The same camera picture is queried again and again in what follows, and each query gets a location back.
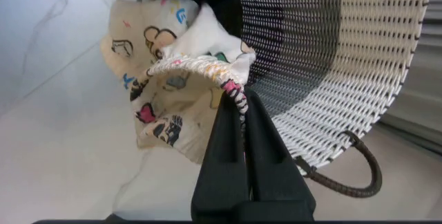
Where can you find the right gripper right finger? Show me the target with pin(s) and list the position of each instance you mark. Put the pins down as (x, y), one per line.
(276, 182)

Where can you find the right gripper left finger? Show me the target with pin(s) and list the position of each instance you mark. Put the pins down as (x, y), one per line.
(221, 168)

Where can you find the cream printed garment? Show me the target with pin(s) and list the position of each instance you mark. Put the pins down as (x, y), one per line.
(172, 96)

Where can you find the white laundry basket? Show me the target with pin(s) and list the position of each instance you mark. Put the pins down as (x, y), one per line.
(345, 79)

